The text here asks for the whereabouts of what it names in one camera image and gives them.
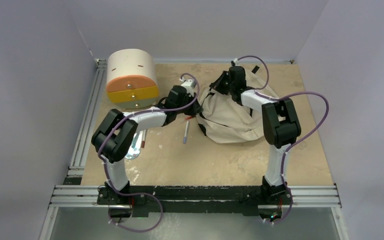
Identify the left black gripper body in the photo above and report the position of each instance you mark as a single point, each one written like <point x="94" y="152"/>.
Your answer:
<point x="190" y="110"/>

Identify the beige canvas student backpack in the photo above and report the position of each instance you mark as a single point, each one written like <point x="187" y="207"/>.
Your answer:
<point x="224" y="121"/>

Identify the aluminium frame rails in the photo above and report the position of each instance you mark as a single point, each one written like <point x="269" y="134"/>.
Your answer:
<point x="73" y="212"/>

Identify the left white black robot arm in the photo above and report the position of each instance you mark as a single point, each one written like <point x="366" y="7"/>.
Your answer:
<point x="116" y="133"/>

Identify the purple grey marker pen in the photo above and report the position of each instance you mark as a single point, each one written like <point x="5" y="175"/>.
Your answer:
<point x="185" y="136"/>

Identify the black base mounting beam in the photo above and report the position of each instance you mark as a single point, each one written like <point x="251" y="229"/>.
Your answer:
<point x="248" y="200"/>

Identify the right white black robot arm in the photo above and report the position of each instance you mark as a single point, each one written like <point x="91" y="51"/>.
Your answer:
<point x="280" y="125"/>

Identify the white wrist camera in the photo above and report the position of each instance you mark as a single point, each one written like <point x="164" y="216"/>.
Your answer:
<point x="189" y="85"/>
<point x="234" y="62"/>

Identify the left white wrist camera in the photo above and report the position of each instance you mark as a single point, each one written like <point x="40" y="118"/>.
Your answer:
<point x="189" y="85"/>

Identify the dark red marker pen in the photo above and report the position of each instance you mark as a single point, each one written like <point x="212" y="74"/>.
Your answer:
<point x="144" y="136"/>

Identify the blister pack with blue scissors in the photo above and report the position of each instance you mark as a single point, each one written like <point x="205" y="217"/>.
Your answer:
<point x="135" y="146"/>

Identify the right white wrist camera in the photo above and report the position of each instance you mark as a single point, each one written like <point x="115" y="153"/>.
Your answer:
<point x="234" y="62"/>

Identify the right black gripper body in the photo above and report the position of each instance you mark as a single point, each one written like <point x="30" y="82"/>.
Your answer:
<point x="232" y="85"/>

